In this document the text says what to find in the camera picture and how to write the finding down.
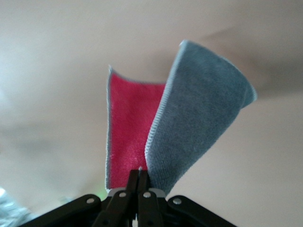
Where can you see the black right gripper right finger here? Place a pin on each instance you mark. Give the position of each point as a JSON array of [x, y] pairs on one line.
[[151, 210]]

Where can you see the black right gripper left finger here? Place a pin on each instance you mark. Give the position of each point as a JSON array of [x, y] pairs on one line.
[[111, 212]]

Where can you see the grey and pink towel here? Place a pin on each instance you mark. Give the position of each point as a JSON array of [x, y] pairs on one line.
[[201, 106]]

